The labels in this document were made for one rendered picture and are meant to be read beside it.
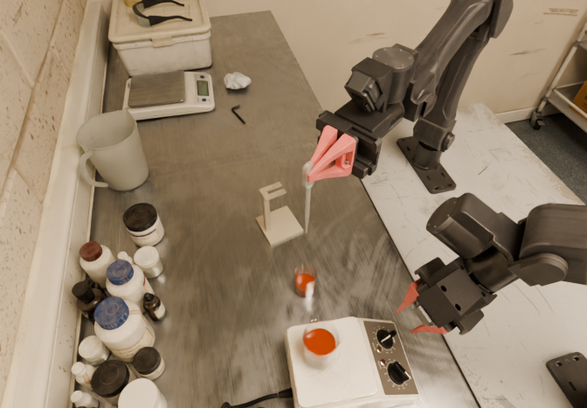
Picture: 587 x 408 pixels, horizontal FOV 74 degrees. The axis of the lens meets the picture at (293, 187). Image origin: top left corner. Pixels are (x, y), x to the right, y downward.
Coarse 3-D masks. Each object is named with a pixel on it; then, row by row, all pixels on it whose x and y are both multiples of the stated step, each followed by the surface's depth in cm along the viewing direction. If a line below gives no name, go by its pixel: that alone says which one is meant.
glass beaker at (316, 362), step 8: (312, 320) 56; (320, 320) 57; (328, 320) 56; (304, 328) 55; (312, 328) 58; (328, 328) 58; (336, 328) 56; (304, 336) 56; (336, 336) 57; (344, 336) 55; (304, 344) 54; (336, 344) 57; (304, 352) 57; (312, 352) 53; (304, 360) 59; (312, 360) 56; (320, 360) 55; (328, 360) 56; (312, 368) 58; (320, 368) 57
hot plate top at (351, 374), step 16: (336, 320) 64; (352, 320) 64; (288, 336) 62; (352, 336) 62; (336, 352) 60; (352, 352) 60; (368, 352) 60; (304, 368) 59; (336, 368) 59; (352, 368) 59; (368, 368) 59; (304, 384) 57; (320, 384) 57; (336, 384) 57; (352, 384) 57; (368, 384) 57; (304, 400) 56; (320, 400) 56; (336, 400) 56
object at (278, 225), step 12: (264, 192) 77; (276, 192) 77; (264, 204) 79; (264, 216) 82; (276, 216) 88; (288, 216) 88; (264, 228) 86; (276, 228) 86; (288, 228) 86; (300, 228) 86; (276, 240) 84
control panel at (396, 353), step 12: (372, 324) 66; (384, 324) 68; (372, 336) 65; (396, 336) 67; (372, 348) 63; (384, 348) 64; (396, 348) 66; (384, 360) 62; (396, 360) 64; (384, 372) 61; (408, 372) 63; (384, 384) 59; (396, 384) 61; (408, 384) 62
